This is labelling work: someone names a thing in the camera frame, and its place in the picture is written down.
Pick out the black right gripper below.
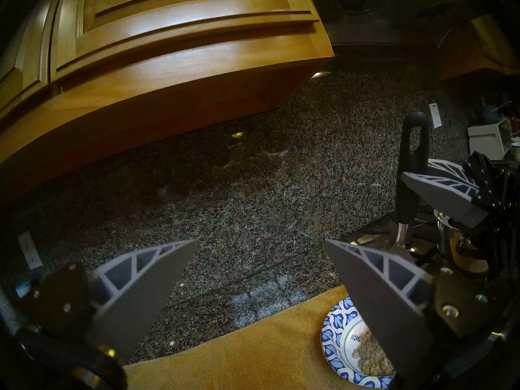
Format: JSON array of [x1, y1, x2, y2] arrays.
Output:
[[400, 152, 520, 272]]

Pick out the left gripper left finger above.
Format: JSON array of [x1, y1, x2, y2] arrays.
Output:
[[87, 239, 199, 361]]

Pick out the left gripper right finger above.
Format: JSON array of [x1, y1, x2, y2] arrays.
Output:
[[324, 239, 433, 388]]

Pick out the metal spoon black handle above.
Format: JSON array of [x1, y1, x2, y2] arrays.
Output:
[[390, 112, 431, 260]]

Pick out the blue white paper bowl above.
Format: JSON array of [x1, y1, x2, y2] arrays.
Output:
[[321, 296, 397, 389]]

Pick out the scooped oatmeal heap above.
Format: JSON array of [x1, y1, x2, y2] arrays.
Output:
[[351, 330, 394, 377]]

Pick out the steel gas cooktop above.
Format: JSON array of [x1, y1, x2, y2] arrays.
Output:
[[341, 198, 464, 272]]

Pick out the white toaster oven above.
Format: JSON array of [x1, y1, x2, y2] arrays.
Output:
[[467, 117, 512, 161]]

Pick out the stainless steel pot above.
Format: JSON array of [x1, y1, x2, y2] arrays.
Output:
[[433, 208, 494, 274]]

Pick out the dark kettle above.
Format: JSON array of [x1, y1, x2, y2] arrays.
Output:
[[479, 95, 512, 126]]

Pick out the yellow towel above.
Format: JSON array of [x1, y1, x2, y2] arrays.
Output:
[[122, 287, 354, 390]]

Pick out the wooden corner cabinet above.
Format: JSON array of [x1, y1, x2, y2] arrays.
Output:
[[439, 15, 520, 81]]

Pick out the steel range hood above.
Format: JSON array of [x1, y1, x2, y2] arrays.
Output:
[[313, 0, 484, 48]]

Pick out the wooden wall cabinets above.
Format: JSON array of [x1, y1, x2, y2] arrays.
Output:
[[0, 0, 336, 207]]

